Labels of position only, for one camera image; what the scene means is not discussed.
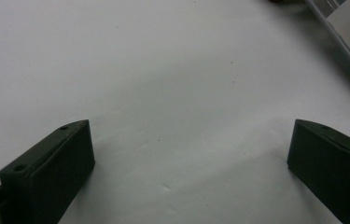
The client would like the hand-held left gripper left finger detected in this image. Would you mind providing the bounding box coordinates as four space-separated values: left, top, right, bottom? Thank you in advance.
0 119 96 224

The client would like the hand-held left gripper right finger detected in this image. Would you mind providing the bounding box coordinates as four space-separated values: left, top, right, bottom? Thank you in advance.
287 119 350 224

